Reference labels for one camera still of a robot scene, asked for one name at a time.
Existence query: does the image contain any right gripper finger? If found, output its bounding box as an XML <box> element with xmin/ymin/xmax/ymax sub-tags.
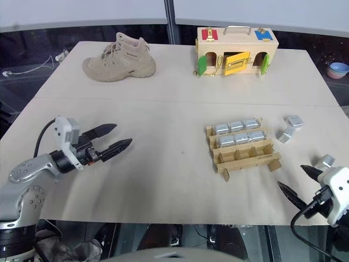
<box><xmin>277</xmin><ymin>180</ymin><xmax>308</xmax><ymax>213</ymax></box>
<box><xmin>300</xmin><ymin>164</ymin><xmax>324</xmax><ymax>183</ymax></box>

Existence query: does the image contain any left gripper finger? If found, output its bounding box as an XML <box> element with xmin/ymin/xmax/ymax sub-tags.
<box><xmin>98</xmin><ymin>138</ymin><xmax>134</xmax><ymax>163</ymax></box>
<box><xmin>81</xmin><ymin>123</ymin><xmax>118</xmax><ymax>141</ymax></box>

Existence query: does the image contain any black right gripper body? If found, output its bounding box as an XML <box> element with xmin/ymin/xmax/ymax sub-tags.
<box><xmin>302</xmin><ymin>185</ymin><xmax>335</xmax><ymax>219</ymax></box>

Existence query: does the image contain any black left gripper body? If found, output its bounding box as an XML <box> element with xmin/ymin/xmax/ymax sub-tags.
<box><xmin>72</xmin><ymin>134</ymin><xmax>101</xmax><ymax>167</ymax></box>

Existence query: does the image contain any cardboard slotted tray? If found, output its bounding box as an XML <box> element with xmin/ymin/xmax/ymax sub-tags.
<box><xmin>204</xmin><ymin>117</ymin><xmax>282</xmax><ymax>181</ymax></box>

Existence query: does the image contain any yellow plastic door with handle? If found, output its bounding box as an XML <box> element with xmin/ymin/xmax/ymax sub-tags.
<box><xmin>223</xmin><ymin>51</ymin><xmax>251</xmax><ymax>76</ymax></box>

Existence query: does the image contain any wooden lock box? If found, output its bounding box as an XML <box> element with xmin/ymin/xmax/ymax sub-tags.
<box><xmin>194</xmin><ymin>26</ymin><xmax>279</xmax><ymax>79</ymax></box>

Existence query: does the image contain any beige suede hiking boot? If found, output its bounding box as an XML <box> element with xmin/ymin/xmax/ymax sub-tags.
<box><xmin>82</xmin><ymin>32</ymin><xmax>157</xmax><ymax>83</ymax></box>

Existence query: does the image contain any white power plug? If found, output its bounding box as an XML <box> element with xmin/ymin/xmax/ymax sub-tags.
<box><xmin>56</xmin><ymin>47</ymin><xmax>70</xmax><ymax>62</ymax></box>

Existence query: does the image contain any brown crumpled cloth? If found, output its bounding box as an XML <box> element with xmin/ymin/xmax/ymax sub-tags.
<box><xmin>35</xmin><ymin>229</ymin><xmax>102</xmax><ymax>262</ymax></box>

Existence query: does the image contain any pink bowl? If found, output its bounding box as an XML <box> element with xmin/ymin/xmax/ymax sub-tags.
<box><xmin>327</xmin><ymin>68</ymin><xmax>349</xmax><ymax>80</ymax></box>

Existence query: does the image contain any blue bowl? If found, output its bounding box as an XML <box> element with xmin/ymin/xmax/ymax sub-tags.
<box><xmin>329</xmin><ymin>62</ymin><xmax>349</xmax><ymax>74</ymax></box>

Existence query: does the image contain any grey rounded robot torso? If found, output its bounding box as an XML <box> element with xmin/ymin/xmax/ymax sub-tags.
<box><xmin>100</xmin><ymin>247</ymin><xmax>246</xmax><ymax>262</ymax></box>

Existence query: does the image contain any blue latch plate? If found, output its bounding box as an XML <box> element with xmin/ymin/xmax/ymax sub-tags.
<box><xmin>254</xmin><ymin>29</ymin><xmax>273</xmax><ymax>41</ymax></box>

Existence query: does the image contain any red latch plate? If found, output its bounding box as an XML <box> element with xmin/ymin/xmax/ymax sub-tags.
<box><xmin>201</xmin><ymin>28</ymin><xmax>218</xmax><ymax>41</ymax></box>

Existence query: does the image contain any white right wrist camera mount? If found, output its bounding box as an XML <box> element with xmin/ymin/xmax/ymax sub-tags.
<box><xmin>317</xmin><ymin>166</ymin><xmax>349</xmax><ymax>227</ymax></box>

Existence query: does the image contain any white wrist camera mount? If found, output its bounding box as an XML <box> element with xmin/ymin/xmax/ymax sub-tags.
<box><xmin>317</xmin><ymin>166</ymin><xmax>349</xmax><ymax>227</ymax></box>
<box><xmin>53</xmin><ymin>116</ymin><xmax>84</xmax><ymax>171</ymax></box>

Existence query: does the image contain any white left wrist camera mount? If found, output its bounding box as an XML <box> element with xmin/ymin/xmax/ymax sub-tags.
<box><xmin>53</xmin><ymin>116</ymin><xmax>84</xmax><ymax>171</ymax></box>

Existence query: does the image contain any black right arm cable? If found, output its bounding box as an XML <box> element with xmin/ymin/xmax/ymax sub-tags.
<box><xmin>290</xmin><ymin>187</ymin><xmax>349</xmax><ymax>262</ymax></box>

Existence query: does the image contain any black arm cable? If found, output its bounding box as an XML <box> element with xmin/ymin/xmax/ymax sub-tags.
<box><xmin>33</xmin><ymin>118</ymin><xmax>57</xmax><ymax>159</ymax></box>
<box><xmin>290</xmin><ymin>187</ymin><xmax>349</xmax><ymax>262</ymax></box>

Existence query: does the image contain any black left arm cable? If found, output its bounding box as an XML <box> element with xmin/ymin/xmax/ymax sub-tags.
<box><xmin>33</xmin><ymin>118</ymin><xmax>57</xmax><ymax>159</ymax></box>

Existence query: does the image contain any white floor cable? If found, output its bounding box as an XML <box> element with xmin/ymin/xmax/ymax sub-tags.
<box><xmin>2</xmin><ymin>54</ymin><xmax>59</xmax><ymax>76</ymax></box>

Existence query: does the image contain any gold door chain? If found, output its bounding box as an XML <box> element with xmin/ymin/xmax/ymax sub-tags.
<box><xmin>192</xmin><ymin>54</ymin><xmax>223</xmax><ymax>79</ymax></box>

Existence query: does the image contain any grey vertical window post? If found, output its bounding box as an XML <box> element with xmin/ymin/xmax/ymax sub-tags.
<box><xmin>165</xmin><ymin>0</ymin><xmax>177</xmax><ymax>44</ymax></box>

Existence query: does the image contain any silver metal handle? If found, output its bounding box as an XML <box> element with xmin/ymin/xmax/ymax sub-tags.
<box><xmin>223</xmin><ymin>26</ymin><xmax>251</xmax><ymax>36</ymax></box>

